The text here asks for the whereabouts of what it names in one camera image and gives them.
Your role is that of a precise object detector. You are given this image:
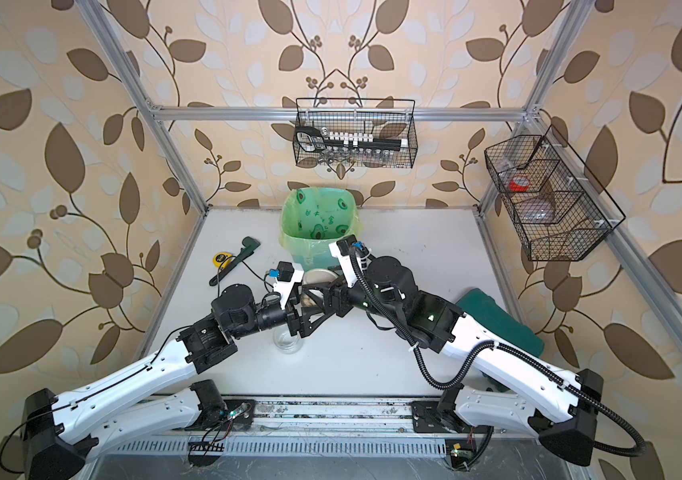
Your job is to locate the beige lid jar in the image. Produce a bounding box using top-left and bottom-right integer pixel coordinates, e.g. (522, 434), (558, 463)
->
(301, 268), (338, 307)
(273, 326), (303, 354)

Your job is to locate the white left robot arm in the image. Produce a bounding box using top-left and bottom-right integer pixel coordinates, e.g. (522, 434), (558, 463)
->
(0, 282), (352, 479)

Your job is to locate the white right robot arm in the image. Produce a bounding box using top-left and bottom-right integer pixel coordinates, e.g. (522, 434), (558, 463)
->
(299, 256), (648, 466)

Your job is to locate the green bin with bag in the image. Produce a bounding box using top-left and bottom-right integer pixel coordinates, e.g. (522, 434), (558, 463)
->
(279, 187), (362, 270)

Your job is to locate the yellow tape measure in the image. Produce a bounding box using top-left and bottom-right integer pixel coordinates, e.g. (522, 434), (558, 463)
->
(212, 252), (233, 269)

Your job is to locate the red object in basket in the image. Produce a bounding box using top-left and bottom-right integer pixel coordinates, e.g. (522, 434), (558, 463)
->
(507, 175), (530, 193)

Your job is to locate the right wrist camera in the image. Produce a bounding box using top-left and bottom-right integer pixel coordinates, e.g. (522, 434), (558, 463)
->
(329, 235), (370, 288)

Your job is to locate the black socket set rail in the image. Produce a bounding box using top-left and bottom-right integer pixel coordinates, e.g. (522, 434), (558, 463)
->
(293, 126), (410, 153)

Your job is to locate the black wire basket back wall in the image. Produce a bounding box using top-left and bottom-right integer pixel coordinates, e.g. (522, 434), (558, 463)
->
(292, 96), (419, 170)

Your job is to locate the black wire basket wall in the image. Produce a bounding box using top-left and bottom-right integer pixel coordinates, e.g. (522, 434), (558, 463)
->
(292, 96), (419, 170)
(484, 126), (626, 262)

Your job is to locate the black wire basket right wall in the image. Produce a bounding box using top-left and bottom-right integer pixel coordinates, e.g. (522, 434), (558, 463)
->
(484, 126), (626, 262)

